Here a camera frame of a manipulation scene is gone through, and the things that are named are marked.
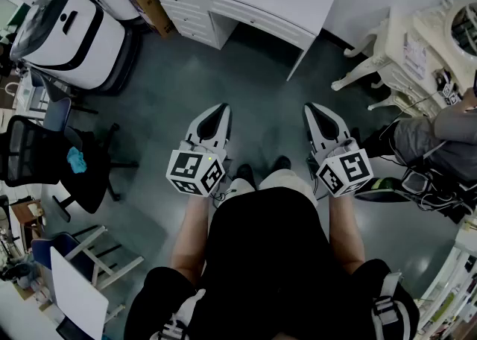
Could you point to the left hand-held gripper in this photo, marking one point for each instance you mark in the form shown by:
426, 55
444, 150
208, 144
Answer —
186, 167

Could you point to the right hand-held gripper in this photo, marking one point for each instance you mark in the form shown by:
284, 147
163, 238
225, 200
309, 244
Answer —
350, 172

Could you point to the person's right forearm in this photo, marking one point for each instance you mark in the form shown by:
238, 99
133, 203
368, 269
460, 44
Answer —
344, 230

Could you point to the person's left forearm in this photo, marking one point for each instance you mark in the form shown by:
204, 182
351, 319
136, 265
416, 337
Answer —
192, 234

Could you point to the person's left black shoe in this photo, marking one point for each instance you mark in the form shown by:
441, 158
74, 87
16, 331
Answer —
244, 172

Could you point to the person's black shoe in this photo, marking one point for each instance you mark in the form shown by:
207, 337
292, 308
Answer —
281, 162
244, 172

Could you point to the person's right black shoe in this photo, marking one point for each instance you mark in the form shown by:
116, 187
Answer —
281, 162

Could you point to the person's light beige shorts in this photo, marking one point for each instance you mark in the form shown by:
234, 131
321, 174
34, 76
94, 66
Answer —
283, 180

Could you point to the cream ornate vanity table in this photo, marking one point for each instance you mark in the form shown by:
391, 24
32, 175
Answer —
395, 55

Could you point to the printed paper sheet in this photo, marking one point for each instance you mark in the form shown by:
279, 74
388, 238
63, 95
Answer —
414, 55

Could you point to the person's black shirt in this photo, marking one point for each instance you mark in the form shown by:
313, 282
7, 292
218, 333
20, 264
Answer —
268, 256

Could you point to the blue cloth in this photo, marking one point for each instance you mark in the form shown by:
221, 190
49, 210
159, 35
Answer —
76, 159

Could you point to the dark blue chair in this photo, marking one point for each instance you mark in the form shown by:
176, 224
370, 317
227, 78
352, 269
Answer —
59, 115

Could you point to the black mesh office chair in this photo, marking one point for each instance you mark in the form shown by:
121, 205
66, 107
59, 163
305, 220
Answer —
33, 152

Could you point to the small brown wooden table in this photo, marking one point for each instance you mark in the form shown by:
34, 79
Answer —
26, 215

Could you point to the white storage shelf unit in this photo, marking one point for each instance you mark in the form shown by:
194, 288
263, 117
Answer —
451, 293

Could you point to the white board panel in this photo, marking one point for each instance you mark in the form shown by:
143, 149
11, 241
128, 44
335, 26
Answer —
78, 293

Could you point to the oval mirror with cream frame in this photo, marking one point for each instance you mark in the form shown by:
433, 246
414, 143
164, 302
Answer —
467, 29

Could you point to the blue chair with white frame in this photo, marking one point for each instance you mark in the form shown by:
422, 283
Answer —
71, 252

